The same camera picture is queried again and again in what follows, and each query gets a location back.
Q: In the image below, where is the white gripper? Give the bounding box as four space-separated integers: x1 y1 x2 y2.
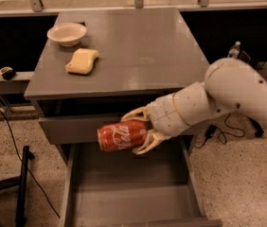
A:
120 93 191 155

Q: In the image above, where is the red coke can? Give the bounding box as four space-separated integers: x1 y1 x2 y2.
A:
98 120 148 152

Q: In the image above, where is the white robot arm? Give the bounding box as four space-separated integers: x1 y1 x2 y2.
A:
122 58 267 154

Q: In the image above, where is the grey top drawer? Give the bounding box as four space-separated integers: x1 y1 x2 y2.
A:
37 112 212 145

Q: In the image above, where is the grey open middle drawer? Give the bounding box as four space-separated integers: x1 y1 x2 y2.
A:
59 136 223 227

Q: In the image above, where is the yellow sponge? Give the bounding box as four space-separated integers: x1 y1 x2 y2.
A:
65 48 98 75

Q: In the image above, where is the clear water bottle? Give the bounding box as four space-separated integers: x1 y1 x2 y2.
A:
228 41 240 59

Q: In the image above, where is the small black box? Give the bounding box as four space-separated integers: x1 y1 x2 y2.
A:
239 51 257 67

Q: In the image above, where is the white bowl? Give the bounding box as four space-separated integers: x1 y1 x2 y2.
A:
47 23 87 47

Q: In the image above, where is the black floor stand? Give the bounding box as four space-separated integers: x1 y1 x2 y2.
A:
0 146 34 227

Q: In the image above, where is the black yellow tape measure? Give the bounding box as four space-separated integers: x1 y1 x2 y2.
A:
0 66 16 79

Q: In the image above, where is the black power adapter cable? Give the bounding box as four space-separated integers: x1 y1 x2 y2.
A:
193 112 265 148

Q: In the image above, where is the black cable left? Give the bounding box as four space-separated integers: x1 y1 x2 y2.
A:
0 102 61 218

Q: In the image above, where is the grey window ledge rail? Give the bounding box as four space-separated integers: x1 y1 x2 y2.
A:
0 72 33 95

